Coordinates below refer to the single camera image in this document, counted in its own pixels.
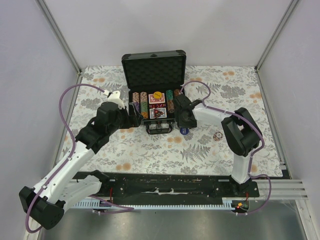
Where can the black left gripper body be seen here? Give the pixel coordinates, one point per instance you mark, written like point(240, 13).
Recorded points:
point(122, 120)

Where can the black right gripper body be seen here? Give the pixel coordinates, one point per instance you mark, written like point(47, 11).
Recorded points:
point(181, 122)

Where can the blue small blind button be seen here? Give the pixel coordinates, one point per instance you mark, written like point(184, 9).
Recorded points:
point(184, 131)

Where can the blue card deck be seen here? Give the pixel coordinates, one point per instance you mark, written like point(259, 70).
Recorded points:
point(151, 114)

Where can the red triangular all-in button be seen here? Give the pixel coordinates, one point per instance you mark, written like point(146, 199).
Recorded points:
point(157, 113)

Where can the red card deck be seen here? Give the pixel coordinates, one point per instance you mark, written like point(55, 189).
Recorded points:
point(153, 100)

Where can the yellow big blind button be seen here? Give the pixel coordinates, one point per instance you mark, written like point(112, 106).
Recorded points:
point(157, 95)

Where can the small poker chip stack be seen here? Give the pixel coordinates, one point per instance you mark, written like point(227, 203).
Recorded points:
point(217, 136)

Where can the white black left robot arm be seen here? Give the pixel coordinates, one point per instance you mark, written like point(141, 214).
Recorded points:
point(49, 199)

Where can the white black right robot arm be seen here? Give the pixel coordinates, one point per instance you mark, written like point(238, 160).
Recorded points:
point(241, 132)

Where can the black poker set case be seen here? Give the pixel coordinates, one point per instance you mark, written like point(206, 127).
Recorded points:
point(155, 71)

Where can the poker chip row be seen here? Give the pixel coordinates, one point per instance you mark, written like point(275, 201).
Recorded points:
point(144, 104)
point(136, 98)
point(176, 92)
point(170, 104)

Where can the leftmost poker chip row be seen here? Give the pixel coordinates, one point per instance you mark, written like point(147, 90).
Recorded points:
point(136, 98)

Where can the rightmost poker chip row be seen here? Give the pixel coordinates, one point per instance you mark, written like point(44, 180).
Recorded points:
point(176, 92)

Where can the floral patterned table mat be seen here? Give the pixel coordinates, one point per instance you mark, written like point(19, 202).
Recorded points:
point(135, 151)

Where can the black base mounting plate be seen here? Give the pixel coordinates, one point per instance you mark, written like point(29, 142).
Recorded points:
point(134, 184)

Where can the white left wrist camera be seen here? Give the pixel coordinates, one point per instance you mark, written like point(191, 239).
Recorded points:
point(114, 97)

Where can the aluminium frame post left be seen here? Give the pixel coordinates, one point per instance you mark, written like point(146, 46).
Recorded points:
point(58, 34)

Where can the aluminium frame post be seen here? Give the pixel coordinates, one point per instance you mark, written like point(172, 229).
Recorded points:
point(277, 32)
point(58, 34)

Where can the aluminium front rail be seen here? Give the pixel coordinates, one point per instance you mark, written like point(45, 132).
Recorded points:
point(281, 189)

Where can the aluminium frame post right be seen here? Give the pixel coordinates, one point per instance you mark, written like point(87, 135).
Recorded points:
point(277, 32)

